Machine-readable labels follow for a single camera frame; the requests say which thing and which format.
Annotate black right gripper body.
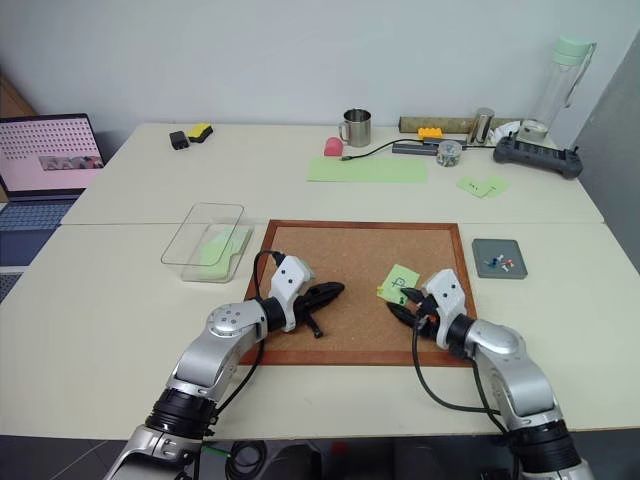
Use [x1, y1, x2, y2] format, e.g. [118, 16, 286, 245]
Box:
[413, 293, 442, 338]

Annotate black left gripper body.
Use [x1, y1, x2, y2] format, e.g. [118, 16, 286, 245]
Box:
[293, 288, 326, 341]

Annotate green note with drawing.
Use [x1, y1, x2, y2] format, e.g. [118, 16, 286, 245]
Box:
[377, 263, 422, 304]

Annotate grey square tray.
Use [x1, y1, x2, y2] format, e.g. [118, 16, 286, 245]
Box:
[471, 237, 530, 281]

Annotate green sticky note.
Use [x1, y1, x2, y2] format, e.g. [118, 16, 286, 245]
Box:
[474, 174, 511, 203]
[455, 174, 490, 196]

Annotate clear plastic box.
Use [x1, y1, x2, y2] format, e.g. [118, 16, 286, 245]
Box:
[160, 201, 256, 283]

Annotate clear jar of pushpins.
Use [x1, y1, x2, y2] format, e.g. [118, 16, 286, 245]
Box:
[435, 139, 463, 169]

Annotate brown cardboard box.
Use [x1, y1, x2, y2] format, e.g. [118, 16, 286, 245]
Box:
[0, 68, 40, 120]

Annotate wood framed cork board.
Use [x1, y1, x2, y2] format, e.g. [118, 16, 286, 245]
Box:
[237, 219, 480, 368]

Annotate stack of green notes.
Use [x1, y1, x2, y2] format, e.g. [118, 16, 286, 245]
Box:
[196, 225, 252, 281]

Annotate long green paper sheet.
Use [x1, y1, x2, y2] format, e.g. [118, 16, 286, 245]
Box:
[305, 156, 429, 184]

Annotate grey usb hub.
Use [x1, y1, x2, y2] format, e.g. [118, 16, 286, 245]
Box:
[391, 140, 469, 156]

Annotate stainless steel mug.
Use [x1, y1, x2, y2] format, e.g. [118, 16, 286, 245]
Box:
[337, 108, 373, 148]

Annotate long brown cork roll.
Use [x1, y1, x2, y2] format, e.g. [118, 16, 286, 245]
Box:
[398, 115, 524, 135]

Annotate shiny metal cylinder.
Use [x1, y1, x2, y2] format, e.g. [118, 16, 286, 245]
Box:
[466, 106, 497, 148]

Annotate white crumpled object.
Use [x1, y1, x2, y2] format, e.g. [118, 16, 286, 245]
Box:
[488, 121, 522, 147]

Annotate dark grey remote controller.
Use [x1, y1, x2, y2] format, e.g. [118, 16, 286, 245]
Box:
[492, 130, 586, 181]

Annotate roll of tape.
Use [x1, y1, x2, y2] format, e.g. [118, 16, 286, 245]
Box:
[516, 119, 547, 144]

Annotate yellow and black eraser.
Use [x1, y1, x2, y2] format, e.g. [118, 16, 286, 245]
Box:
[186, 122, 214, 144]

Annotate grey partition panel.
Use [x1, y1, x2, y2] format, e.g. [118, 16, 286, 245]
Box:
[573, 47, 640, 277]

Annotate clear bottle with green lid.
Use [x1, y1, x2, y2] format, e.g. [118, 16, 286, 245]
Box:
[519, 34, 599, 144]

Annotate open laptop with pink screen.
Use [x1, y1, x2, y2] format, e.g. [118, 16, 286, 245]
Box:
[0, 113, 107, 267]

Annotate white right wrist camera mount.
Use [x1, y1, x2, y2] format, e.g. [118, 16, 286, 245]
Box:
[421, 268, 477, 350]

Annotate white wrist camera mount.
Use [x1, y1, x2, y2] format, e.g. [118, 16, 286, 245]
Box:
[421, 268, 477, 350]
[267, 255, 315, 334]

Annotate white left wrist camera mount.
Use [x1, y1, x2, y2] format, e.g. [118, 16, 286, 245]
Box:
[267, 255, 315, 334]

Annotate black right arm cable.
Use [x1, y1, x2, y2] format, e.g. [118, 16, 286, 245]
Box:
[411, 319, 507, 436]

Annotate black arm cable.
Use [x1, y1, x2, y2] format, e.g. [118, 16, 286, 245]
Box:
[411, 319, 507, 436]
[205, 249, 287, 436]

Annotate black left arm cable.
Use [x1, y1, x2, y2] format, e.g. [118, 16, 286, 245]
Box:
[205, 249, 287, 436]

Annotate black usb cable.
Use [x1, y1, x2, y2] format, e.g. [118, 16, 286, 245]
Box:
[340, 139, 422, 162]

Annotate coiled black cables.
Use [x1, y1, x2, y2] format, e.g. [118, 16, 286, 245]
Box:
[223, 439, 274, 480]

